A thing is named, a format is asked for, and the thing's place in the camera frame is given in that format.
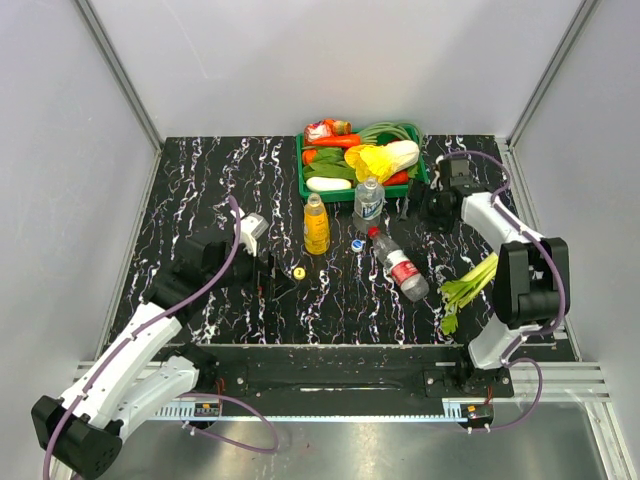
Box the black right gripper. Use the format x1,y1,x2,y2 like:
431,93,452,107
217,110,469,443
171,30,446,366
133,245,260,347
396,179,456,236

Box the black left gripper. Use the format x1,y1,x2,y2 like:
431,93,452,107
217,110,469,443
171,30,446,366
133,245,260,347
206,233,296,300

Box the yellow bottle cap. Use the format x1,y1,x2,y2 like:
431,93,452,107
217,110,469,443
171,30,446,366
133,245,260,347
293,267,306,280

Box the blue label clear bottle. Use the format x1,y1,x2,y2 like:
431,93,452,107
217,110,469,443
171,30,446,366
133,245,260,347
353,177,385,234

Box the red label clear bottle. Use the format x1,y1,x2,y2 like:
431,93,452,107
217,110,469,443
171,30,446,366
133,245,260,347
368,227,429,302

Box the blue white bottle cap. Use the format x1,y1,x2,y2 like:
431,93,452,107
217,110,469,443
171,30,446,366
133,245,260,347
351,239,365,253

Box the yellow juice bottle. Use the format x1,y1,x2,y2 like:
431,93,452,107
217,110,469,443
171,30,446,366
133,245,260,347
303,193,330,255

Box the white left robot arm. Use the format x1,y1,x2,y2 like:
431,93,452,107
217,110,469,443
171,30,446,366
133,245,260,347
31,239,296,479

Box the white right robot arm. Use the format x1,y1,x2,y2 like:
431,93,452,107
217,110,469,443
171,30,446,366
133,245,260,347
405,150,570,396

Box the red pepper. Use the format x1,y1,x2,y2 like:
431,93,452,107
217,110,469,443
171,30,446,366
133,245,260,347
383,170,410,187

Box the green plastic basket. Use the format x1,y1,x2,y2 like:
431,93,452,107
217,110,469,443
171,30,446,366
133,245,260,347
295,119,429,203

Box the yellow napa cabbage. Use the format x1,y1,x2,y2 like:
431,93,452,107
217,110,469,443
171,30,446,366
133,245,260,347
344,140,420,184

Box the green long beans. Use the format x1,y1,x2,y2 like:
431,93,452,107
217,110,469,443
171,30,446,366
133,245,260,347
357,121,424,146

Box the green leafy vegetable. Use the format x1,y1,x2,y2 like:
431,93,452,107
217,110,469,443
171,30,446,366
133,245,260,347
302,147,356,181

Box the white radish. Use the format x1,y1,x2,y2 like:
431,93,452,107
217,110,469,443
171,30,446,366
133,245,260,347
305,176,352,193

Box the green celery stalk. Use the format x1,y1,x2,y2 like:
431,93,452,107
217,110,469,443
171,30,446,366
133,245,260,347
439,252,498,336

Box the long orange carrot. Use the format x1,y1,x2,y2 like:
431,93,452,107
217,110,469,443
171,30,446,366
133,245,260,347
307,134,362,148

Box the small orange carrot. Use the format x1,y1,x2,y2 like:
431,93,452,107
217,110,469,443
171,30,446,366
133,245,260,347
302,149,317,165

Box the red white snack packet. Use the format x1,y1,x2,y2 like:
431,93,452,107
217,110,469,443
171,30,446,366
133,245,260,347
303,118,352,145

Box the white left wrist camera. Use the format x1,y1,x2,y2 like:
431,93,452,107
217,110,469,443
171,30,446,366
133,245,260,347
240,213,269,257

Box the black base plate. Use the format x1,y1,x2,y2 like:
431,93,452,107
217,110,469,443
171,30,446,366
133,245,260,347
156,344,514,400

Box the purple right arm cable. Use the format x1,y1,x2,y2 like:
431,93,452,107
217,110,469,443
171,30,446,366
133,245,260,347
439,150,572,369

